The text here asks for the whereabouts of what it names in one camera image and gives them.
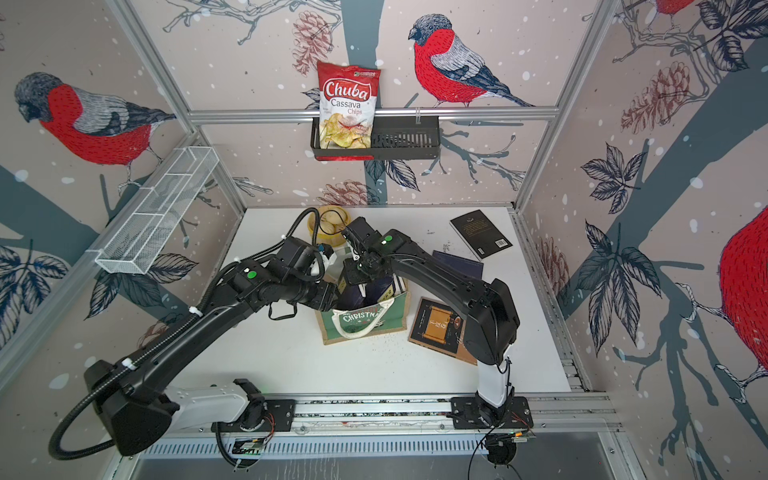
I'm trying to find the burlap canvas Christmas bag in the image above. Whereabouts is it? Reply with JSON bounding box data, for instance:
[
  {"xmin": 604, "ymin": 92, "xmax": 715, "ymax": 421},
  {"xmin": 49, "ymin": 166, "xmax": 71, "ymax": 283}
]
[{"xmin": 316, "ymin": 274, "xmax": 410, "ymax": 346}]

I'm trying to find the brown and black cover book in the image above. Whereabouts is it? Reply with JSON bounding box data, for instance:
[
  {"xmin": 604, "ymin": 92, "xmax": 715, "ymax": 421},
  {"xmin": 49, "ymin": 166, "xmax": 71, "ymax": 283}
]
[{"xmin": 408, "ymin": 297, "xmax": 477, "ymax": 365}]

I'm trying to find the navy blue hardcover book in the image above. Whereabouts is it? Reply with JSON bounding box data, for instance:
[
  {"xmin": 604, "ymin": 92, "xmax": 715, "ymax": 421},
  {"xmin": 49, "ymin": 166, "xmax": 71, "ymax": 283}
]
[{"xmin": 432, "ymin": 250, "xmax": 484, "ymax": 280}]

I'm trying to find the black paperback book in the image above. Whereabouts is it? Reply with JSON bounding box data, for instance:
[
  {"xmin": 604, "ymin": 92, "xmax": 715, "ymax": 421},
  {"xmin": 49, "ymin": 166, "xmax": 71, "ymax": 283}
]
[{"xmin": 450, "ymin": 210, "xmax": 513, "ymax": 260}]

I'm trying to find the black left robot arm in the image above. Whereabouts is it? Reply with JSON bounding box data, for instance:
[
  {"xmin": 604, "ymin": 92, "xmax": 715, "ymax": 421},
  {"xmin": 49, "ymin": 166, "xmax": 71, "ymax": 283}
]
[{"xmin": 81, "ymin": 261, "xmax": 338, "ymax": 456}]

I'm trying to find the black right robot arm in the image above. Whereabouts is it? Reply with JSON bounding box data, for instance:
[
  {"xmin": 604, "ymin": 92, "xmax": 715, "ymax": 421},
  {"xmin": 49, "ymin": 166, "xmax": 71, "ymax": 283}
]
[{"xmin": 342, "ymin": 224, "xmax": 520, "ymax": 409}]

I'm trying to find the red Chuba cassava chips bag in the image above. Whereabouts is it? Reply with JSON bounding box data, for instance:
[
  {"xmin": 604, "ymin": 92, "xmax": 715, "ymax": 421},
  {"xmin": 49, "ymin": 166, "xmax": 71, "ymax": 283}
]
[{"xmin": 312, "ymin": 62, "xmax": 381, "ymax": 161}]

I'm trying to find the yellow bamboo steamer basket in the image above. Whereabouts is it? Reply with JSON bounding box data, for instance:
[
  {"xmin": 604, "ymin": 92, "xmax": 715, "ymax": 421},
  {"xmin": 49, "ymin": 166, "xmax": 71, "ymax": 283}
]
[{"xmin": 307, "ymin": 205, "xmax": 351, "ymax": 247}]

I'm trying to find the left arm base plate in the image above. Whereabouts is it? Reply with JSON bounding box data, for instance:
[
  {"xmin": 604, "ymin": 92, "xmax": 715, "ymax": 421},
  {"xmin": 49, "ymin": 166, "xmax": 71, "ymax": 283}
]
[{"xmin": 218, "ymin": 399, "xmax": 297, "ymax": 433}]

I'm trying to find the black wire wall basket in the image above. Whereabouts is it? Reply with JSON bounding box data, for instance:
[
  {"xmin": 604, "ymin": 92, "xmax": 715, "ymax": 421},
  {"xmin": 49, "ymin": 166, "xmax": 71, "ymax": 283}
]
[{"xmin": 310, "ymin": 116, "xmax": 441, "ymax": 161}]

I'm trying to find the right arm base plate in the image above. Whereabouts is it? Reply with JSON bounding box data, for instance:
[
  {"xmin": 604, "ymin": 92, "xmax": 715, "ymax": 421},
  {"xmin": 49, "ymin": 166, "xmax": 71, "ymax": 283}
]
[{"xmin": 447, "ymin": 395, "xmax": 534, "ymax": 430}]

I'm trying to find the white mesh wall shelf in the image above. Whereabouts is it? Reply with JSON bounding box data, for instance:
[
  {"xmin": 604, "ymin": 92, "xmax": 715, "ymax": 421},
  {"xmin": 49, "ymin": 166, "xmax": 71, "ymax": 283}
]
[{"xmin": 95, "ymin": 146, "xmax": 219, "ymax": 274}]

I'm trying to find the black corrugated cable conduit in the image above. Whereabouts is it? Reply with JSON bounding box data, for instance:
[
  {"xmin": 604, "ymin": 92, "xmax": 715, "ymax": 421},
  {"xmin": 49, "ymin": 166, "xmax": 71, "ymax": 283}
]
[{"xmin": 47, "ymin": 206, "xmax": 322, "ymax": 462}]

